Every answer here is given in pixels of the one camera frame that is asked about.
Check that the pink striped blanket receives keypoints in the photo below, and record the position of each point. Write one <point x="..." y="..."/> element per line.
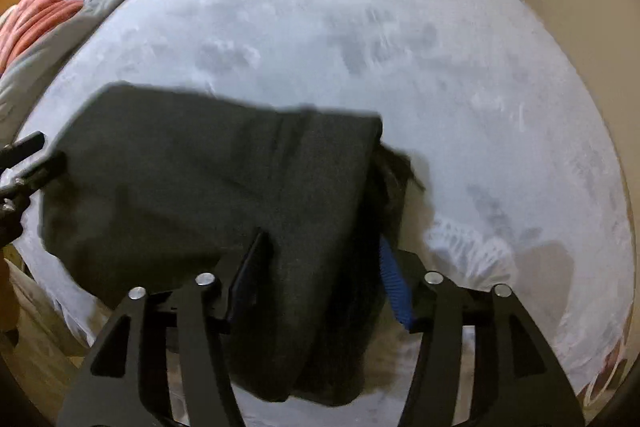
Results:
<point x="35" y="24"/>

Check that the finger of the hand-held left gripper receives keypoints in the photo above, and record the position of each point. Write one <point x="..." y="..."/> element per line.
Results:
<point x="25" y="147"/>
<point x="42" y="169"/>

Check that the beige bed base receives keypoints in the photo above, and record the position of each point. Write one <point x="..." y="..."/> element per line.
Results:
<point x="45" y="307"/>

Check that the butterfly print grey bedsheet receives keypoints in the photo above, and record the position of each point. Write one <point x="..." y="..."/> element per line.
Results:
<point x="400" y="57"/>

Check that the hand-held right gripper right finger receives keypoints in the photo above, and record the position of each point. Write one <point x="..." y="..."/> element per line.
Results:
<point x="394" y="289"/>

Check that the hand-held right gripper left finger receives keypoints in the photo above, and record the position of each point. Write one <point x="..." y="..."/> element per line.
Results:
<point x="250" y="269"/>

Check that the dark grey pants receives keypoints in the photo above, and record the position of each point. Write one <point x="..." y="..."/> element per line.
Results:
<point x="200" y="167"/>

